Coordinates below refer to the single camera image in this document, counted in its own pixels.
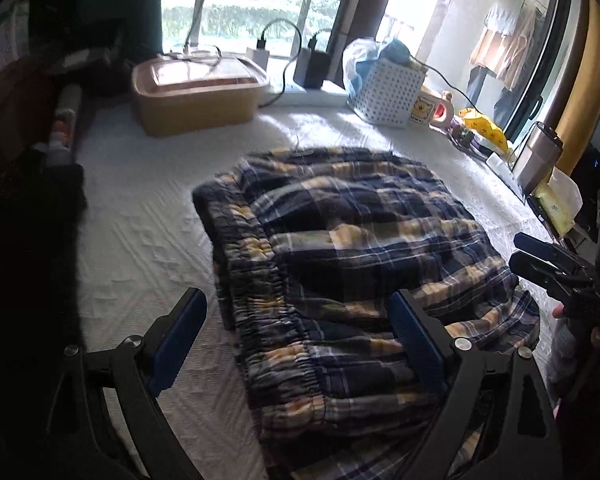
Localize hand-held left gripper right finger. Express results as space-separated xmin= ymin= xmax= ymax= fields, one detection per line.
xmin=389 ymin=288 xmax=564 ymax=480

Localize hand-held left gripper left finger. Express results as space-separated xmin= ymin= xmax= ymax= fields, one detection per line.
xmin=45 ymin=287 xmax=209 ymax=480

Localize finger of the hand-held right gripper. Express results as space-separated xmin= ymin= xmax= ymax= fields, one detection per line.
xmin=513 ymin=232 xmax=597 ymax=275
xmin=508 ymin=251 xmax=581 ymax=302

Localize yellow spotted cloth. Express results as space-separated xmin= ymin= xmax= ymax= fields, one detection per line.
xmin=458 ymin=108 xmax=514 ymax=154

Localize yellow tissue pack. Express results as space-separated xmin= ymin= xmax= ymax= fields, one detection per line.
xmin=534 ymin=167 xmax=584 ymax=236

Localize purple pouch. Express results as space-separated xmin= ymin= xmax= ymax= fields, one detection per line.
xmin=447 ymin=119 xmax=481 ymax=149

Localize yellow curtain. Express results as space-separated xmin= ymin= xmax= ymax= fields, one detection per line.
xmin=554 ymin=0 xmax=600 ymax=177

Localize white textured tablecloth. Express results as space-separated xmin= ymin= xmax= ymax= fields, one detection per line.
xmin=69 ymin=94 xmax=562 ymax=480

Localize brown lidded container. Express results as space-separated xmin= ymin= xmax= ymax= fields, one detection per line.
xmin=131 ymin=55 xmax=272 ymax=137

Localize rolled white paper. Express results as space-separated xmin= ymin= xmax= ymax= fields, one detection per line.
xmin=485 ymin=152 xmax=519 ymax=181

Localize hanging beige garment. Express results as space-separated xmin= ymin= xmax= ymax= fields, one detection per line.
xmin=468 ymin=9 xmax=539 ymax=87

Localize steel tumbler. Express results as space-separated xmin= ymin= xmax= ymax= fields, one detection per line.
xmin=514 ymin=122 xmax=564 ymax=196

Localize white perforated basket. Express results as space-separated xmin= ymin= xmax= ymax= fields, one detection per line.
xmin=347 ymin=59 xmax=428 ymax=128

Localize clear plastic bag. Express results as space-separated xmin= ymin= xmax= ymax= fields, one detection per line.
xmin=342 ymin=37 xmax=382 ymax=97

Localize hanging light blue garment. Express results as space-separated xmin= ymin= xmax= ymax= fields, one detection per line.
xmin=482 ymin=0 xmax=526 ymax=37

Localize black charger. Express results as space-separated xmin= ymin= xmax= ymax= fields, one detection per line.
xmin=293 ymin=49 xmax=331 ymax=90

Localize black cloth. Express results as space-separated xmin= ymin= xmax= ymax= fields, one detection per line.
xmin=0 ymin=164 xmax=89 ymax=356

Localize black charger cable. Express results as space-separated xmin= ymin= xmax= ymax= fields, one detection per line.
xmin=258 ymin=18 xmax=304 ymax=92
xmin=307 ymin=29 xmax=334 ymax=53

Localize white charger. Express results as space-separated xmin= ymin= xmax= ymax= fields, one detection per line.
xmin=246 ymin=45 xmax=270 ymax=69

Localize plaid pants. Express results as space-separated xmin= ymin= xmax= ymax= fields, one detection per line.
xmin=192 ymin=145 xmax=542 ymax=480

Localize bear print mug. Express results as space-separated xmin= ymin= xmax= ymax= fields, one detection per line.
xmin=408 ymin=91 xmax=454 ymax=129

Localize grey desk lamp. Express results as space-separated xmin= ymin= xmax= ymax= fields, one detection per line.
xmin=161 ymin=0 xmax=217 ymax=62

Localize dark green curtain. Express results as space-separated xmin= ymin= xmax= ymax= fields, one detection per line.
xmin=74 ymin=0 xmax=164 ymax=62

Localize person's right hand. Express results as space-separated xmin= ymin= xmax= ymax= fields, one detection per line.
xmin=551 ymin=304 xmax=600 ymax=350

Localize dark window frame post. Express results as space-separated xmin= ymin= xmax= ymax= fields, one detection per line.
xmin=325 ymin=0 xmax=404 ymax=86

